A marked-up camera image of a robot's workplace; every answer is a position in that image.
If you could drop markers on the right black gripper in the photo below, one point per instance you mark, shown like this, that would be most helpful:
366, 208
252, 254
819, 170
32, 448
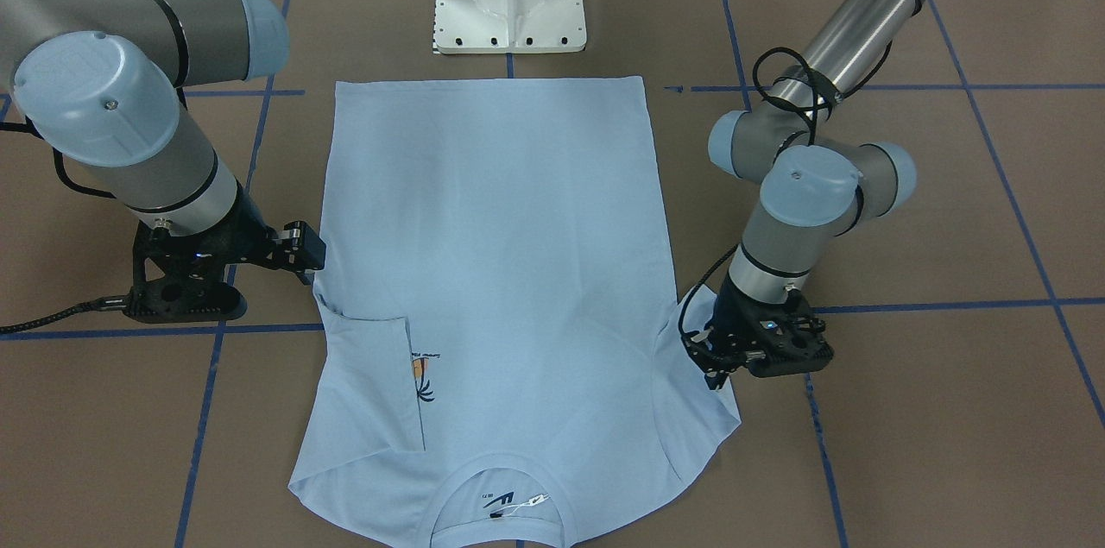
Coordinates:
249, 226

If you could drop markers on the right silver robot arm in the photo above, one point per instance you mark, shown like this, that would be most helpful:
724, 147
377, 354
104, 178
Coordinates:
101, 82

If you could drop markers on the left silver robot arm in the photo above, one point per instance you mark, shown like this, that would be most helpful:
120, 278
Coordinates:
811, 189

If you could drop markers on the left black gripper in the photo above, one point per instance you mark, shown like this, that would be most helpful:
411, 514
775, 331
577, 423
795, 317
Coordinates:
723, 312

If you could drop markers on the light blue t-shirt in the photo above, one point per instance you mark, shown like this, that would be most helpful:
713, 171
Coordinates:
501, 318

